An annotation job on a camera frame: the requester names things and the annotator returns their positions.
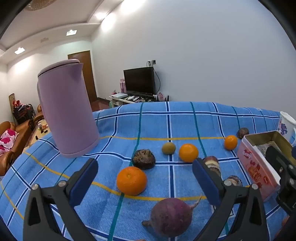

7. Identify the brown leather sofa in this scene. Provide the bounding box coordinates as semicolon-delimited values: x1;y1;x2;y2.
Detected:
0;120;33;176

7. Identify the pink floral cushion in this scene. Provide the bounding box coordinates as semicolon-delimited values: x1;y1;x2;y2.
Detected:
0;129;19;154

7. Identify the black router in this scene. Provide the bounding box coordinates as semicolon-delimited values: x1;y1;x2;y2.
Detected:
154;92;170;102

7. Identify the medium orange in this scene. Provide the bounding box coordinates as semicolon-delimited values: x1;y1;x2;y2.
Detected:
179;143;199;163

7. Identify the white television stand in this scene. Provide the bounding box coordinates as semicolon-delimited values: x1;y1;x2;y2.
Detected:
109;94;170;108

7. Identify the black television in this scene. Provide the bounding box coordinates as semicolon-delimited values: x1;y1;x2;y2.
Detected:
123;67;156;95

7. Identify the clutter pile with red items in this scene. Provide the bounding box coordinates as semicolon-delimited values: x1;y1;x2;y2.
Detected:
9;93;35;126

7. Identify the green-brown round fruit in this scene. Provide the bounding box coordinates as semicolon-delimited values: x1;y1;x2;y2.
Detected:
162;142;176;155

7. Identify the purple electric kettle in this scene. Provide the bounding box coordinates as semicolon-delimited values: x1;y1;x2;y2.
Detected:
37;59;100;159

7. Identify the wooden coffee table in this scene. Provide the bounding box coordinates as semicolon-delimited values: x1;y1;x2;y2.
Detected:
23;119;50;149

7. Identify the woven ceiling lamp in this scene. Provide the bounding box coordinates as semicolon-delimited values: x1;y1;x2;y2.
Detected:
25;0;55;11

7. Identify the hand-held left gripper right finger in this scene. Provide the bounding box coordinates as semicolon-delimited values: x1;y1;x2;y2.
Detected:
192;158;270;241

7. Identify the white floral cup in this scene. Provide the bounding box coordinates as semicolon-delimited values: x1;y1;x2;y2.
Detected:
276;111;296;142

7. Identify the purple round radish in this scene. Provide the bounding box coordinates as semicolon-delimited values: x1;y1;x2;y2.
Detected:
142;193;203;237

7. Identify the brown wooden door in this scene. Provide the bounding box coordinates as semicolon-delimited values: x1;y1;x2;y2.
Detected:
68;50;97;103

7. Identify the small orange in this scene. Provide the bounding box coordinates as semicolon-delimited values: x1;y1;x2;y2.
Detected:
224;135;238;151

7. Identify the blue plaid blanket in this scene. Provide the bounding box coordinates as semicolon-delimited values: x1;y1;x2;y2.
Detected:
0;101;296;241

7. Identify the brown leather armchair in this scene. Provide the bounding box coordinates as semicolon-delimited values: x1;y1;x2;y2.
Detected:
33;104;45;123

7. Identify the small dark round fruit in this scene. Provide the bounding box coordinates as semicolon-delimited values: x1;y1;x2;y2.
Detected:
237;127;250;139

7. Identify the pink tin box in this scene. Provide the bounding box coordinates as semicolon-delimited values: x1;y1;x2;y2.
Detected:
236;130;294;202

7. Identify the large orange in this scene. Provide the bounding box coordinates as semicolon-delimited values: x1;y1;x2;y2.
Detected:
116;166;148;195

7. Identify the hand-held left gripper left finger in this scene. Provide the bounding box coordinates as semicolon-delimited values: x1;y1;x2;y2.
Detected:
23;158;99;241

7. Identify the black power cable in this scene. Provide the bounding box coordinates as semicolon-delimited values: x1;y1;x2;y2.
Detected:
153;66;161;94

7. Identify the printed paper sheet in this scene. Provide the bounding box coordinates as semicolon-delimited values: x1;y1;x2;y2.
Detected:
254;143;271;154

